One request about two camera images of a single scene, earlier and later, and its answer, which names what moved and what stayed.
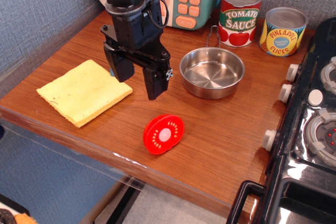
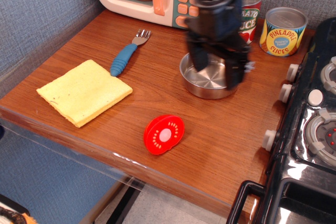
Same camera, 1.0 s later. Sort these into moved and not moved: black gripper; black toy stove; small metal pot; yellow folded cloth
Moved: black gripper
Not moved: small metal pot; black toy stove; yellow folded cloth
